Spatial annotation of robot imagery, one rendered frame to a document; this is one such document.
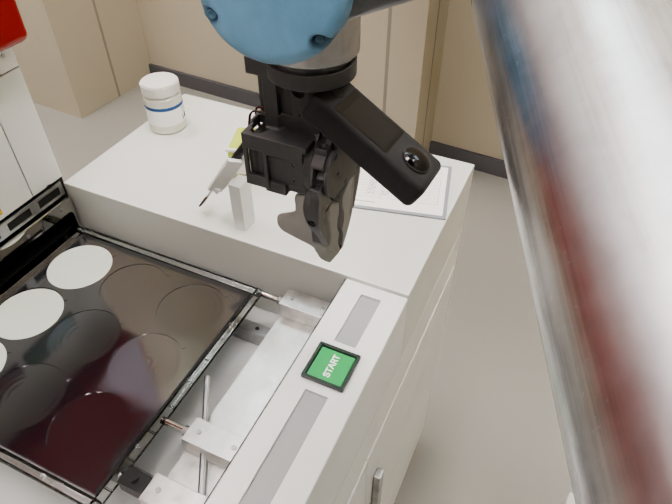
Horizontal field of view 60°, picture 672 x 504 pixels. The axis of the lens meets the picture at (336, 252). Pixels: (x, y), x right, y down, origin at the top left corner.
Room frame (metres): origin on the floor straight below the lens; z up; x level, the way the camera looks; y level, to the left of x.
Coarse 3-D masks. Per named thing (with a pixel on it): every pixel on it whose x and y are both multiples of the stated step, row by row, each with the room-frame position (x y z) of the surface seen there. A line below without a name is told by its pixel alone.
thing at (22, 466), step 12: (0, 456) 0.34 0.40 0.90; (12, 456) 0.34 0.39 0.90; (12, 468) 0.33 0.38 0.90; (24, 468) 0.32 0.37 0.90; (36, 468) 0.32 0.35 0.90; (36, 480) 0.31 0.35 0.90; (48, 480) 0.31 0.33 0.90; (60, 480) 0.31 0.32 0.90; (60, 492) 0.30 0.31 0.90; (72, 492) 0.30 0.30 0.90; (84, 492) 0.30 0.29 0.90
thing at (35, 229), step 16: (48, 208) 0.76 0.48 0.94; (64, 208) 0.78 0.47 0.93; (32, 224) 0.72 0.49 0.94; (48, 224) 0.74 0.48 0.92; (80, 224) 0.79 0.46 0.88; (16, 240) 0.69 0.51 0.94; (32, 240) 0.71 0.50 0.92; (64, 240) 0.76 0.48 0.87; (0, 256) 0.66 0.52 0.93; (0, 288) 0.64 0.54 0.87
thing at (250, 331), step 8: (248, 320) 0.60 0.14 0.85; (240, 328) 0.58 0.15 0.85; (248, 328) 0.58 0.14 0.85; (256, 328) 0.58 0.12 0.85; (264, 328) 0.58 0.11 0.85; (240, 336) 0.58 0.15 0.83; (248, 336) 0.57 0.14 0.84; (256, 336) 0.57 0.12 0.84; (264, 336) 0.56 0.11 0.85; (256, 344) 0.57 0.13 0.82
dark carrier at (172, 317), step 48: (96, 240) 0.73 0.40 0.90; (48, 288) 0.62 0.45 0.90; (96, 288) 0.62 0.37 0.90; (144, 288) 0.62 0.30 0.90; (192, 288) 0.62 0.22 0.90; (48, 336) 0.52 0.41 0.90; (96, 336) 0.52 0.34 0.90; (144, 336) 0.52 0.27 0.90; (192, 336) 0.52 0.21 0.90; (0, 384) 0.44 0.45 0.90; (48, 384) 0.44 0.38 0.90; (96, 384) 0.44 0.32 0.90; (144, 384) 0.44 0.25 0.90; (0, 432) 0.37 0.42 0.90; (48, 432) 0.37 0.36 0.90; (96, 432) 0.37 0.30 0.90; (96, 480) 0.31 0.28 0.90
